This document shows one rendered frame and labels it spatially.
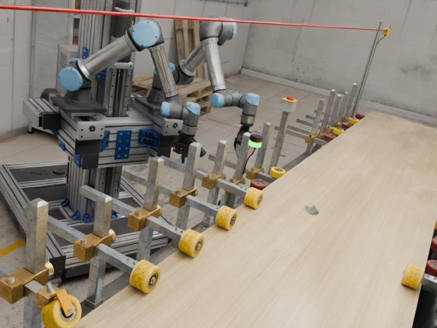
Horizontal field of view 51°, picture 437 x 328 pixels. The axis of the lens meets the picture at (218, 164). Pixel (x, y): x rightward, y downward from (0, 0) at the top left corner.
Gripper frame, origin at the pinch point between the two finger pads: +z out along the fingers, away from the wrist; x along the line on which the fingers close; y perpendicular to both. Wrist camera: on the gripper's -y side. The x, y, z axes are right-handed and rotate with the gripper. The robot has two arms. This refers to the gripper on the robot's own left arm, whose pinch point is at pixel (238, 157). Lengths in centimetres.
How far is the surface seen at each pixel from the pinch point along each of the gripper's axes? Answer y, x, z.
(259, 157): -0.9, -10.9, -2.9
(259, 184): -32.0, -13.8, -0.6
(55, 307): -151, 29, -7
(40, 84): 172, 211, 35
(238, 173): -24.5, -2.6, -0.7
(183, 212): -71, 14, 3
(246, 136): -24.4, -2.5, -20.4
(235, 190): -56, -4, -5
